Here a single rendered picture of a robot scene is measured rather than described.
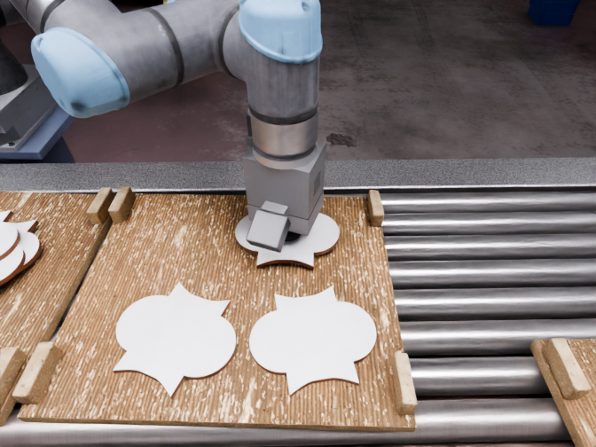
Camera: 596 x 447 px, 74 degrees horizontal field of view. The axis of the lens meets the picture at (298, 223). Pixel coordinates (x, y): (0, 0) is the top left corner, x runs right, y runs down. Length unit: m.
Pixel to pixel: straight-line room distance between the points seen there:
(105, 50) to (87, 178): 0.44
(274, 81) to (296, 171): 0.11
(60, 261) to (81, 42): 0.34
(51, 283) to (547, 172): 0.82
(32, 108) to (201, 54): 0.71
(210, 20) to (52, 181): 0.48
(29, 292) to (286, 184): 0.36
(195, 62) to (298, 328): 0.31
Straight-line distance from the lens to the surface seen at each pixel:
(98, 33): 0.41
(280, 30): 0.38
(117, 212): 0.65
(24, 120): 1.08
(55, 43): 0.40
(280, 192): 0.48
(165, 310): 0.52
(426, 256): 0.63
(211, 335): 0.49
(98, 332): 0.55
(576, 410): 0.54
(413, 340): 0.53
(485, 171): 0.81
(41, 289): 0.62
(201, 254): 0.58
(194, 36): 0.44
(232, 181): 0.72
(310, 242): 0.55
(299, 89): 0.40
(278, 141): 0.43
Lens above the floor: 1.37
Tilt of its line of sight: 45 degrees down
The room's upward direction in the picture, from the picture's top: straight up
